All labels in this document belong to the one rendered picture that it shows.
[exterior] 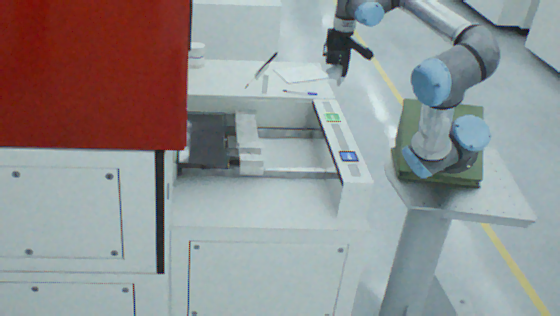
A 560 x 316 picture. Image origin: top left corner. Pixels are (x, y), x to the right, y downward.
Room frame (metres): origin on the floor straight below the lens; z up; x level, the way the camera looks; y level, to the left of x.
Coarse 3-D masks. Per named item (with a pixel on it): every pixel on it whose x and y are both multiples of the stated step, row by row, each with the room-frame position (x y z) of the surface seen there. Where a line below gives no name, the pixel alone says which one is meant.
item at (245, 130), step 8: (240, 120) 1.87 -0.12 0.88; (248, 120) 1.87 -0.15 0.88; (240, 128) 1.81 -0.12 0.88; (248, 128) 1.81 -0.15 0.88; (256, 128) 1.81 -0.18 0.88; (240, 136) 1.75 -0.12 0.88; (248, 136) 1.75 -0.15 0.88; (256, 136) 1.76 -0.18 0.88; (240, 168) 1.55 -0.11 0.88; (248, 168) 1.55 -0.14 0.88; (256, 168) 1.55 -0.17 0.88
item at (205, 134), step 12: (192, 120) 1.82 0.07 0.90; (204, 120) 1.83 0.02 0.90; (216, 120) 1.83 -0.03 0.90; (192, 132) 1.73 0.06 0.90; (204, 132) 1.74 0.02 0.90; (216, 132) 1.74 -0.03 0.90; (192, 144) 1.65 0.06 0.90; (204, 144) 1.65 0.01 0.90; (216, 144) 1.66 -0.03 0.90; (180, 156) 1.57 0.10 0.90; (192, 156) 1.57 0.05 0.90; (204, 156) 1.58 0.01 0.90; (216, 156) 1.58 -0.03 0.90
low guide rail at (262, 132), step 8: (232, 128) 1.86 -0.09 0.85; (264, 128) 1.87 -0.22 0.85; (272, 128) 1.87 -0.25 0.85; (280, 128) 1.87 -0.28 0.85; (288, 128) 1.87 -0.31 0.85; (264, 136) 1.85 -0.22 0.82; (272, 136) 1.85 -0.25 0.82; (280, 136) 1.85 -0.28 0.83; (288, 136) 1.85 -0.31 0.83; (296, 136) 1.86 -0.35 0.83; (304, 136) 1.86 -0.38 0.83
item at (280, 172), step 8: (184, 168) 1.57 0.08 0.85; (192, 168) 1.57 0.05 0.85; (200, 168) 1.57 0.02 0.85; (208, 168) 1.58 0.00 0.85; (216, 168) 1.58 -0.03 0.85; (224, 168) 1.58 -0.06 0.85; (232, 168) 1.58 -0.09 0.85; (264, 168) 1.59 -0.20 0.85; (272, 168) 1.59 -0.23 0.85; (280, 168) 1.60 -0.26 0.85; (288, 168) 1.60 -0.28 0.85; (296, 168) 1.60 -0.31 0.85; (304, 168) 1.60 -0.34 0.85; (312, 168) 1.60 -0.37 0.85; (320, 168) 1.61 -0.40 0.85; (240, 176) 1.58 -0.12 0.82; (248, 176) 1.58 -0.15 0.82; (256, 176) 1.58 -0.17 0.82; (264, 176) 1.58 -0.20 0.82; (272, 176) 1.58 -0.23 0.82; (280, 176) 1.58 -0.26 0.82; (288, 176) 1.58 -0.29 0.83; (296, 176) 1.58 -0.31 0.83; (304, 176) 1.59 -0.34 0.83; (312, 176) 1.59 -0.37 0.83; (320, 176) 1.59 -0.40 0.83
